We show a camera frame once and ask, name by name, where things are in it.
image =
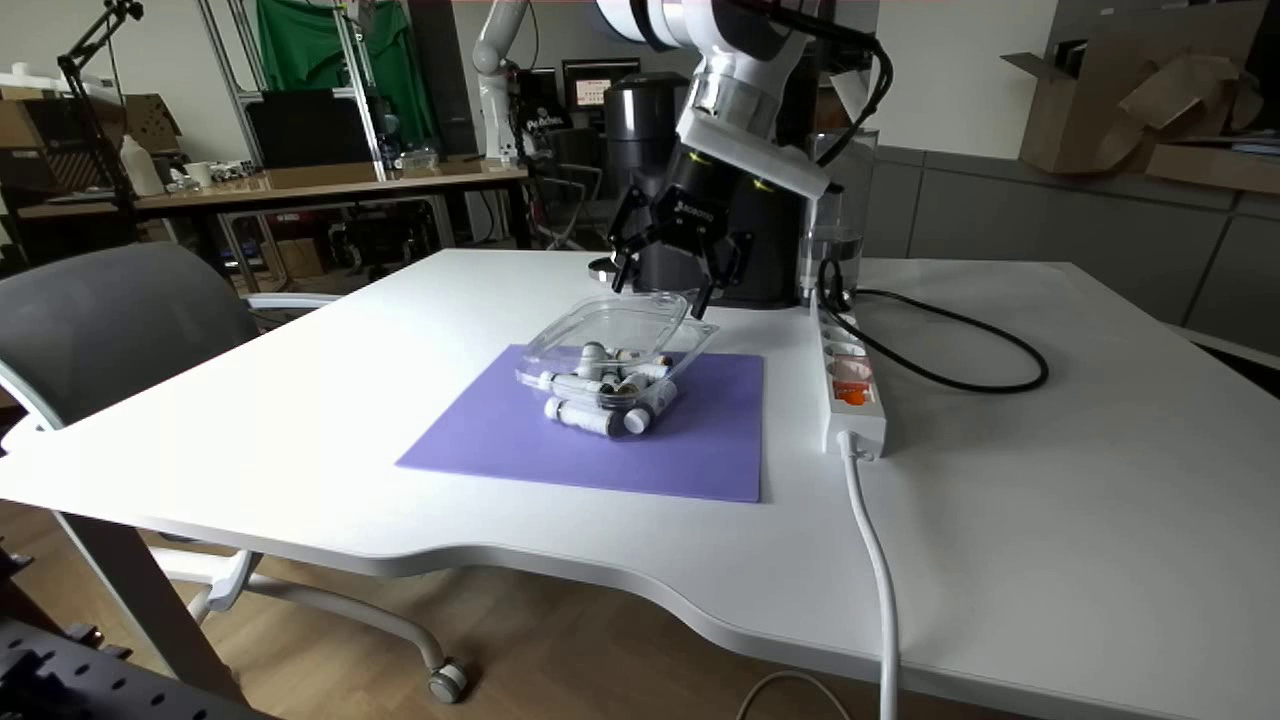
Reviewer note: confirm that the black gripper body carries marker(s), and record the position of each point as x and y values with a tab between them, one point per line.
694	214

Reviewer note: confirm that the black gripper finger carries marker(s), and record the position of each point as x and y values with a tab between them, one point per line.
629	253
713	280

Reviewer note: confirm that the transparent plastic bowl lid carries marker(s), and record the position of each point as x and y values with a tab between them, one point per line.
624	326

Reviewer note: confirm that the transparent plastic bowl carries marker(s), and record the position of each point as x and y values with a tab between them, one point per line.
667	382

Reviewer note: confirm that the open cardboard box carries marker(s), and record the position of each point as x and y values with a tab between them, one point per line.
1144	95

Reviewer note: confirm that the round metal cup coaster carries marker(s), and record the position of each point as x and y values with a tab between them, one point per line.
600	270

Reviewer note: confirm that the black coffee machine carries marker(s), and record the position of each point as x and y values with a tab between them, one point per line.
644	126

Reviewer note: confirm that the white plastic cylinder vial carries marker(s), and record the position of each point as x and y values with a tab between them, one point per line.
576	390
639	421
586	412
586	362

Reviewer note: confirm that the clear coffee machine water tank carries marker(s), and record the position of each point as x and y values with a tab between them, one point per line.
837	245

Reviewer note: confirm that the purple rectangular mat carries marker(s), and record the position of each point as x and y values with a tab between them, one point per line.
694	455

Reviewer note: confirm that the white power strip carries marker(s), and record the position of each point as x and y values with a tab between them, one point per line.
854	387

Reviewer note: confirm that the black computer monitor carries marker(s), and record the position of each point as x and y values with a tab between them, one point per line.
300	129

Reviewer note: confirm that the grey cabinet row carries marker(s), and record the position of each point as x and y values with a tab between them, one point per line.
1065	224

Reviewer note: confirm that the green cloth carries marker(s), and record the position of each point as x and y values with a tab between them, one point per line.
323	52

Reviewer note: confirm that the wooden desk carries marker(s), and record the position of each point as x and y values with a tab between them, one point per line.
266	185

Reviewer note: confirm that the grey office chair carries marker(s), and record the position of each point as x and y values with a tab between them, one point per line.
122	323

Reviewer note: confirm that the grey metal table leg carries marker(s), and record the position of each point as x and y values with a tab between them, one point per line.
152	600

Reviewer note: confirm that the black perforated rack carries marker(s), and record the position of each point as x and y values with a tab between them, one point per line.
81	673

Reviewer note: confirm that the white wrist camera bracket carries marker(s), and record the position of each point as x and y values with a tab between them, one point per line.
767	160

